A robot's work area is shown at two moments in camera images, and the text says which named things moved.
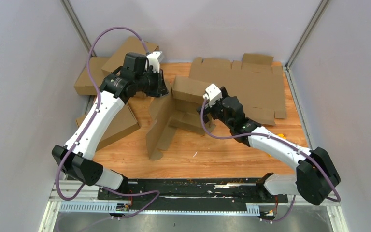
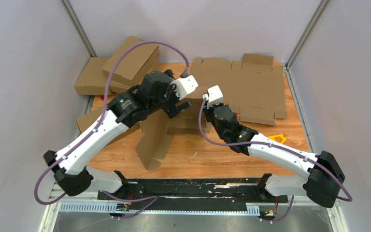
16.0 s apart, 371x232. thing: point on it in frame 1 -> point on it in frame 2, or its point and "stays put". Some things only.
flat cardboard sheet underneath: (254, 80) stays put
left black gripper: (161, 89) -> (172, 109)
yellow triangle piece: (282, 136) stays put
